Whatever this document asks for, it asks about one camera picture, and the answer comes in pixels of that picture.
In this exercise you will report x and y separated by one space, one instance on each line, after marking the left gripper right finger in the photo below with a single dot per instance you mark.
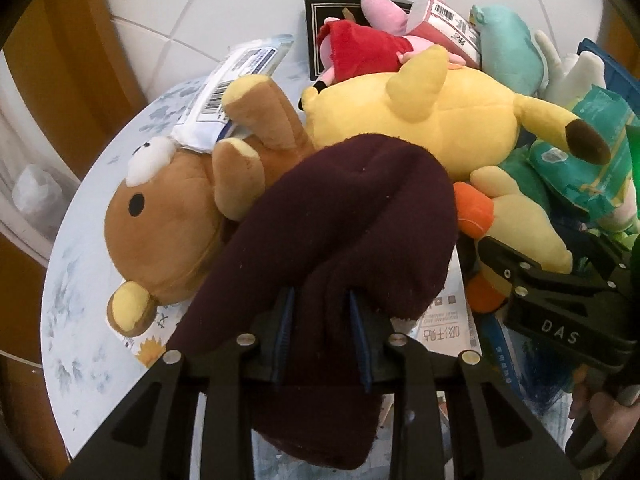
451 411

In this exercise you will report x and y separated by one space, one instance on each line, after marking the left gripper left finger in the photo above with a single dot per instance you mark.
150 433

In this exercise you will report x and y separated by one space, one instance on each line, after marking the maroon knit beanie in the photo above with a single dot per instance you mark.
369 223

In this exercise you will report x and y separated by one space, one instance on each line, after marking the right hand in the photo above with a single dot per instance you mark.
615 418

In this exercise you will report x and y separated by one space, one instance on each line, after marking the white green medicine box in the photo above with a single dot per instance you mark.
447 325

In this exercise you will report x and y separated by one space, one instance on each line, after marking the teal snack bag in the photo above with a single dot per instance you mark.
590 179

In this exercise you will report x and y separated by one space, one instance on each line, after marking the yellow duck plush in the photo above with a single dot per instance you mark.
492 204

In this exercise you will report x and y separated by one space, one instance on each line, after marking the brown bear plush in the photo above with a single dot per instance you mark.
170 217

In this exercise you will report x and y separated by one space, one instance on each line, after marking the yellow Pikachu plush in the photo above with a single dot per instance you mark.
463 117

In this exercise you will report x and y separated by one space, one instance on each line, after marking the blue storage crate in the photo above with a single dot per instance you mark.
617 78

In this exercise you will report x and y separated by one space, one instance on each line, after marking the green white bird plush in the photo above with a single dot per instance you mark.
569 78

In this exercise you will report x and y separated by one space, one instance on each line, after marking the teal plush toy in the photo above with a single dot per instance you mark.
507 51

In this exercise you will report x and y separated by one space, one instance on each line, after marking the red white medicine box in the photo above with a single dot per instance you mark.
434 20

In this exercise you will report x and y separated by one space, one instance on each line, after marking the pink pig plush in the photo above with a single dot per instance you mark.
387 16

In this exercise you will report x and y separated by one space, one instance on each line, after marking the black picture frame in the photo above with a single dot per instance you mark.
339 35

